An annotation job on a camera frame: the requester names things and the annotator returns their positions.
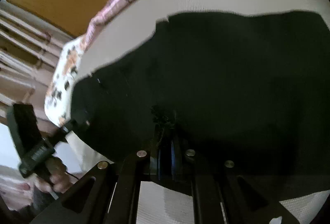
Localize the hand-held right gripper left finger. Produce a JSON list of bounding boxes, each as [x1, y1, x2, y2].
[[31, 125, 169, 224]]

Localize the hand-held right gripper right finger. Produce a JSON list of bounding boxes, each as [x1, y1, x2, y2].
[[170, 133, 306, 224]]

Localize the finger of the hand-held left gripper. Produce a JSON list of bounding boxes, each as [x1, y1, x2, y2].
[[42, 117, 91, 147]]

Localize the black pants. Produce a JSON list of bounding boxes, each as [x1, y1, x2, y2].
[[68, 10, 330, 183]]

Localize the person's left hand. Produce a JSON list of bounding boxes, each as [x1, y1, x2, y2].
[[34, 156, 73, 194]]

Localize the white floral pillow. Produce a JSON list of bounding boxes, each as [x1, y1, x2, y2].
[[44, 36, 85, 128]]

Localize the window grille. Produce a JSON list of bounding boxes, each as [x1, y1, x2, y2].
[[0, 0, 75, 121]]

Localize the pink striped tree print pillow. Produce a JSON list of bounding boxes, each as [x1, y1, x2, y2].
[[77, 0, 155, 60]]

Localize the black cable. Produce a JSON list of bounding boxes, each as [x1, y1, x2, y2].
[[63, 171, 84, 182]]

